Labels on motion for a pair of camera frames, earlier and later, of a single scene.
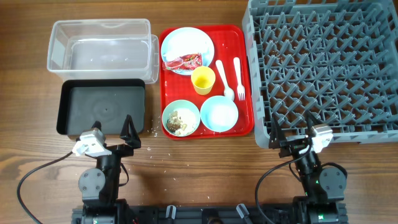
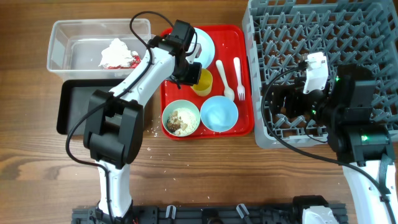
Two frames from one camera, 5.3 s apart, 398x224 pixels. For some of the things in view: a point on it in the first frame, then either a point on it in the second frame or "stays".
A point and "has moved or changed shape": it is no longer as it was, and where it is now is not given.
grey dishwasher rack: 334,62 stays
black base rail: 206,214 stays
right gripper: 294,146 -> 280,101
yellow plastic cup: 203,79 stays
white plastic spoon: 229,92 stays
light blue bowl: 219,113 stays
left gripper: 132,139 -> 193,78
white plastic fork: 240,89 stays
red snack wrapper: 186,62 has moved or changed shape
